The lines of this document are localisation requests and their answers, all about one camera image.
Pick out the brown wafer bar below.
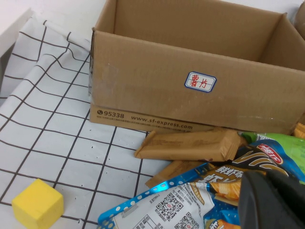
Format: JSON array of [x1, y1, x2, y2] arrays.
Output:
[[144, 159, 210, 188]]

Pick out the dark blue Vikar chips bag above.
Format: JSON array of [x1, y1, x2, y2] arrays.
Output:
[[204, 139, 305, 206]]

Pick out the cardboard box sf-express print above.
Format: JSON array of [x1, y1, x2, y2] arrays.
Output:
[[88, 0, 305, 135]]

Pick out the green potato chips bag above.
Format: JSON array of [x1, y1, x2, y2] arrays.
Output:
[[240, 132, 305, 158]]

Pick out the white black-grid tablecloth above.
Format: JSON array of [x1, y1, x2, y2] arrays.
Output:
[[0, 11, 172, 229]]

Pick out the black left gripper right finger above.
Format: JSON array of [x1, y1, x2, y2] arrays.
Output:
[[267, 170, 305, 215]]

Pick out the blue chips bag white back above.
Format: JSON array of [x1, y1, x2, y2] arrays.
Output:
[[97, 163, 241, 229]]

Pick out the golden small snack wrapper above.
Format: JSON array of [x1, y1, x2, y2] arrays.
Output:
[[292, 122, 305, 139]]

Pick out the yellow foam cube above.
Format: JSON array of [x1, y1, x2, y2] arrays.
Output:
[[11, 178, 65, 229]]

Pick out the taped cardboard box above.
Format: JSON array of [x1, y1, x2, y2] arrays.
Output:
[[294, 3, 305, 41]]

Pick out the brown cardboard piece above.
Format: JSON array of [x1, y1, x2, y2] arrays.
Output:
[[133, 127, 242, 162]]

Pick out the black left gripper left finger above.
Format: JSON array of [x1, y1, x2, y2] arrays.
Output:
[[237, 171, 305, 229]]

